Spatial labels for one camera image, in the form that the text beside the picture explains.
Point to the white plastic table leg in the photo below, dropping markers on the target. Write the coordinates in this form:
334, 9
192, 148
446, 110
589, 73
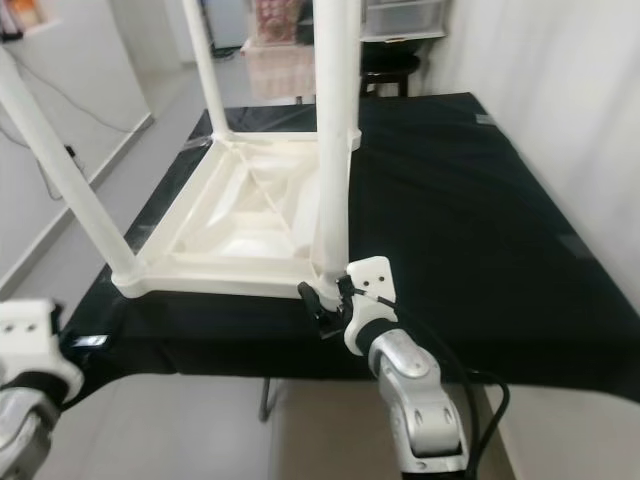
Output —
335, 150
208, 70
65, 160

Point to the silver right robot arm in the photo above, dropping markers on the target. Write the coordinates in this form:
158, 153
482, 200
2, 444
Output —
420, 400

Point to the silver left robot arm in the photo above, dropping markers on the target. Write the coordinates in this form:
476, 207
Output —
28, 440

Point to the grey metal table leg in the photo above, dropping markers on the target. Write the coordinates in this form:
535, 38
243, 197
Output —
267, 398

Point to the black tablecloth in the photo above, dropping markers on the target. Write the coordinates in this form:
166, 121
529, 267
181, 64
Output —
460, 200

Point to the clear tape strip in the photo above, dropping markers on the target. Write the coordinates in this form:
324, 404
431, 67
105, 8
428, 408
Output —
197, 144

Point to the pink cloth covered table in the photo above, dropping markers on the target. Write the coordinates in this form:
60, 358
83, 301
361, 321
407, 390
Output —
280, 75

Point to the small grey tape piece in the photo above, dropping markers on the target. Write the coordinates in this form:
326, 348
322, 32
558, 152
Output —
485, 119

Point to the dark tape patch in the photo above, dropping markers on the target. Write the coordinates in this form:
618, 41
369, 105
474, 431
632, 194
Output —
572, 245

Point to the red printed box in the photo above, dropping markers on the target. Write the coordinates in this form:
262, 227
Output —
280, 22

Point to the white cabinet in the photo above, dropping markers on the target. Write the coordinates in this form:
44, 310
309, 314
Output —
227, 22

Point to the grey plastic storage container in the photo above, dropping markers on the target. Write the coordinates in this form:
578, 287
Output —
405, 18

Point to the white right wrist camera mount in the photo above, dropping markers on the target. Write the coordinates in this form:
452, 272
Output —
370, 295

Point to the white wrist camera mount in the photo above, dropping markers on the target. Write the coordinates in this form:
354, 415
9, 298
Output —
370, 295
30, 340

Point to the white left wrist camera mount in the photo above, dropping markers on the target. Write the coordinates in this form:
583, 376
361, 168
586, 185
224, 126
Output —
30, 340

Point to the black wall plug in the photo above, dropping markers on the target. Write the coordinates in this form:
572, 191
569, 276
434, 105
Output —
70, 152

